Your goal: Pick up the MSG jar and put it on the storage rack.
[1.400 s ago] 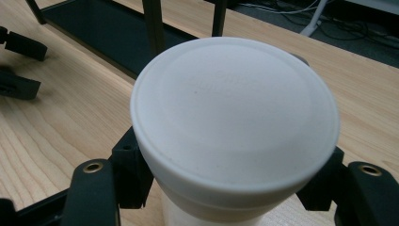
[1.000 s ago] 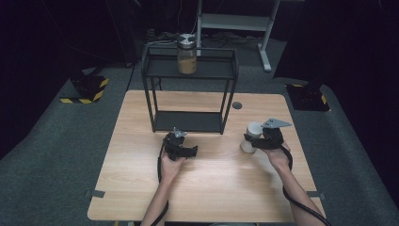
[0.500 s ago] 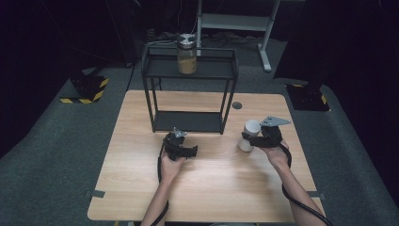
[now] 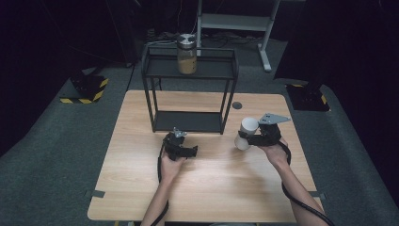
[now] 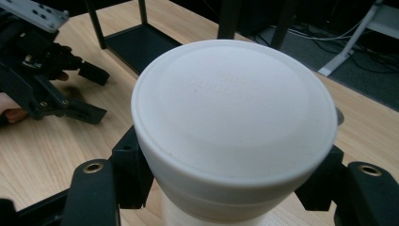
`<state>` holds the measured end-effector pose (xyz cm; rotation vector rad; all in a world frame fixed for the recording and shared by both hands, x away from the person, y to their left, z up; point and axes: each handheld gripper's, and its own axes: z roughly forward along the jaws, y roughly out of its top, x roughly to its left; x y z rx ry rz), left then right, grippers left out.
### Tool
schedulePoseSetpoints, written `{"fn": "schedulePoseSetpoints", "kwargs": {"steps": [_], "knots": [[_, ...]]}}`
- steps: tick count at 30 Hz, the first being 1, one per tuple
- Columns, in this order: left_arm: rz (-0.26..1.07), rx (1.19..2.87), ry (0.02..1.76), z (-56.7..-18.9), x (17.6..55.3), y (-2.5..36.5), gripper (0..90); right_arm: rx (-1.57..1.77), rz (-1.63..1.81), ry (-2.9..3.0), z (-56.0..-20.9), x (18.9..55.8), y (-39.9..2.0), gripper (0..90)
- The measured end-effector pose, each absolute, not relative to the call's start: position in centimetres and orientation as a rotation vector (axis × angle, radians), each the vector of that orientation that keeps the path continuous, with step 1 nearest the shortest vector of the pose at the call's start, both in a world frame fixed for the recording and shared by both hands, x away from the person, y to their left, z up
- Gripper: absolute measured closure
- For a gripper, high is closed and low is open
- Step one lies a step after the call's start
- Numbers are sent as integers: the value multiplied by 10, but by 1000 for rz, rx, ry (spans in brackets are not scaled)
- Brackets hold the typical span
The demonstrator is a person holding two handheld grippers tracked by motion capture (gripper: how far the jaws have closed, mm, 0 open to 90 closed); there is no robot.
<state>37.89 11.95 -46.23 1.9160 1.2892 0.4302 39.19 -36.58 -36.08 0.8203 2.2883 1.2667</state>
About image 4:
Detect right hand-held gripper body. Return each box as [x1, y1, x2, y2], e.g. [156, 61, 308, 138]
[257, 112, 292, 147]

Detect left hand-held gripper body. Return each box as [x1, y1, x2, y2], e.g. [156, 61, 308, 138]
[162, 126, 189, 162]

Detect white cylindrical container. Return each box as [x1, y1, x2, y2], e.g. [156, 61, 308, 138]
[233, 117, 260, 152]

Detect black metal shelf rack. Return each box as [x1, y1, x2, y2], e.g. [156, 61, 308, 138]
[140, 46, 239, 136]

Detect glass jar with silver lid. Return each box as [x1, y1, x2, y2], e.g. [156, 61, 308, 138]
[176, 33, 198, 75]

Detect person's right hand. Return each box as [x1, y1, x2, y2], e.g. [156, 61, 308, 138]
[258, 137, 291, 170]

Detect person's left hand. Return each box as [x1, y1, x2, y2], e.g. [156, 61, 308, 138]
[160, 154, 188, 184]

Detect black base with yellow stripes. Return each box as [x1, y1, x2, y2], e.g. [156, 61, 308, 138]
[285, 82, 331, 112]
[59, 70, 110, 105]

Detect grey tape piece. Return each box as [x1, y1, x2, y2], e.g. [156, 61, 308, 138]
[84, 189, 106, 200]
[309, 190, 327, 201]

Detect white metal stand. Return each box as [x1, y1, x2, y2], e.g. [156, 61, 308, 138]
[194, 0, 281, 73]

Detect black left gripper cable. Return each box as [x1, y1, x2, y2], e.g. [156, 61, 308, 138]
[150, 143, 170, 226]

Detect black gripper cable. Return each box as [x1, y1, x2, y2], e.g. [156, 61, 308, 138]
[150, 143, 170, 226]
[278, 140, 335, 226]

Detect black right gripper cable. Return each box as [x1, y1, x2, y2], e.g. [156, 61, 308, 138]
[278, 140, 335, 226]

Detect white floor cable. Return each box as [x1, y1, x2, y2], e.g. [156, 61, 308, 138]
[145, 15, 200, 47]

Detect black floor cables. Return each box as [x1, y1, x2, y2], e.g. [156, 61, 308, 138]
[145, 27, 263, 48]

